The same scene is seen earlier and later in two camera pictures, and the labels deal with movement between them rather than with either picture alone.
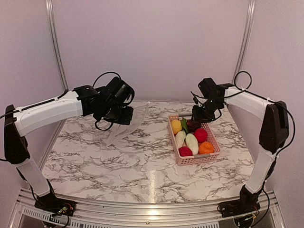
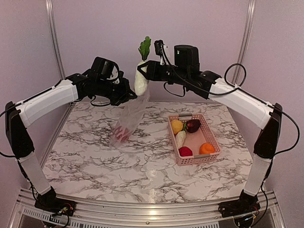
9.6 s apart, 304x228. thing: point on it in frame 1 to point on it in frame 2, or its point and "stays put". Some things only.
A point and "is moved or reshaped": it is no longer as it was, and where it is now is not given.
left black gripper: (126, 119) to (127, 93)
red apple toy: (201, 134) to (121, 134)
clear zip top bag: (119, 131) is moved or reshaped
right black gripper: (198, 117) to (152, 73)
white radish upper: (180, 137) stays put
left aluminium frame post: (50, 6) stays put
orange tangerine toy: (206, 147) stays put
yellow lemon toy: (176, 126) stays put
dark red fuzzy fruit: (185, 151) stays put
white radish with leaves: (191, 139) to (141, 84)
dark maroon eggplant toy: (192, 126) stays put
